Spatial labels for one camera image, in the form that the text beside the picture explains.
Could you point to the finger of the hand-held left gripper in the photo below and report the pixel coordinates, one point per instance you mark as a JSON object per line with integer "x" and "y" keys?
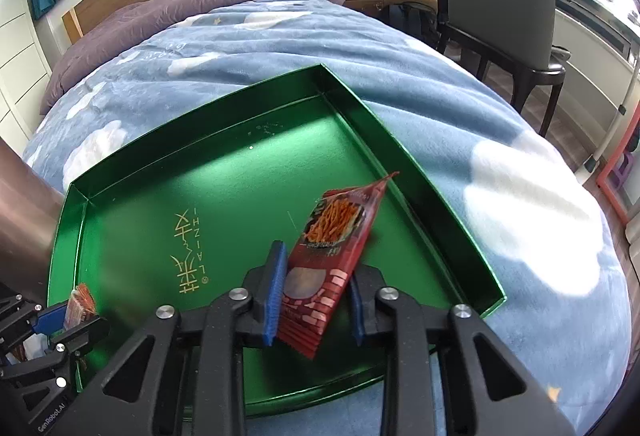
{"x": 82, "y": 336}
{"x": 47, "y": 321}

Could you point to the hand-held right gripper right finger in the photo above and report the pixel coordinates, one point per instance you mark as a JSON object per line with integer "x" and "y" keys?
{"x": 356, "y": 316}

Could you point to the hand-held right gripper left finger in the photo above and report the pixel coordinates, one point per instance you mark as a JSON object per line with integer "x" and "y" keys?
{"x": 275, "y": 296}

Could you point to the small orange clear snack packet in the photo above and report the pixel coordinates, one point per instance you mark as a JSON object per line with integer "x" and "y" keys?
{"x": 81, "y": 303}

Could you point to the red spicy strip snack packet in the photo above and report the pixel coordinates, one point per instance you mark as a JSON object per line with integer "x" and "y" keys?
{"x": 330, "y": 236}

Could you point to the green metal tray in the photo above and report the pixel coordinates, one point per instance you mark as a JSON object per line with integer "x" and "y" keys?
{"x": 225, "y": 196}

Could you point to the blue cloud print blanket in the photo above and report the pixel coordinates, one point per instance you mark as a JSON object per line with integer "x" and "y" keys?
{"x": 450, "y": 115}

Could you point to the white wardrobe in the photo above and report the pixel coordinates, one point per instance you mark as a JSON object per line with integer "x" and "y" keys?
{"x": 15, "y": 55}

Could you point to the dark backpack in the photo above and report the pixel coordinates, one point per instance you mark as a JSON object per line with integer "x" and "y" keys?
{"x": 410, "y": 18}

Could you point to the purple stool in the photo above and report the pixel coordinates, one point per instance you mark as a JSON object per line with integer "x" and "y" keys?
{"x": 626, "y": 170}

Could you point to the white desk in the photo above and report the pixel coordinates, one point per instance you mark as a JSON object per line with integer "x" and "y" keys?
{"x": 590, "y": 45}

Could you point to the pink frame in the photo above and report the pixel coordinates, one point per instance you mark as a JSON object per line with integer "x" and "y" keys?
{"x": 607, "y": 181}

